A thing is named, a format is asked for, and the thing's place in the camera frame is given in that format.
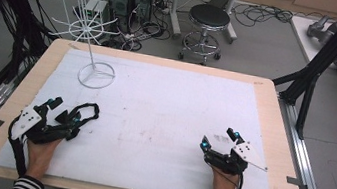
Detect black floor cables bundle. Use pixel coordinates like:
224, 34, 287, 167
230, 0, 295, 35

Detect white wire display rack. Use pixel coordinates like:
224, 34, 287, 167
2, 0, 128, 93

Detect white flat device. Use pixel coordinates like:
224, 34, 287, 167
83, 0, 110, 16

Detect black metal frame stand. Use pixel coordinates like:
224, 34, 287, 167
264, 0, 337, 146

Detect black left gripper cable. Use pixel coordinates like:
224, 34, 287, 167
1, 113, 36, 178

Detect black looped band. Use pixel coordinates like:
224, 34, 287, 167
65, 99, 102, 132

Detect person's left hand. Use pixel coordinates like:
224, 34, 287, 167
22, 133, 64, 184

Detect white desk legs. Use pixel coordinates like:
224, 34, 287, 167
164, 0, 244, 49

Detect white foam mat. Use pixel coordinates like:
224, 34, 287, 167
0, 38, 293, 189

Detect person's right hand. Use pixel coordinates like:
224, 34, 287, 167
208, 166, 242, 189

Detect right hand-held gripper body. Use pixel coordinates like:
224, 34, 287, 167
200, 134, 273, 182

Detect black round stool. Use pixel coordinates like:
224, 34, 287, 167
176, 0, 234, 69

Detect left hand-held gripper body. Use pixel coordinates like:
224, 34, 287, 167
9, 100, 85, 152

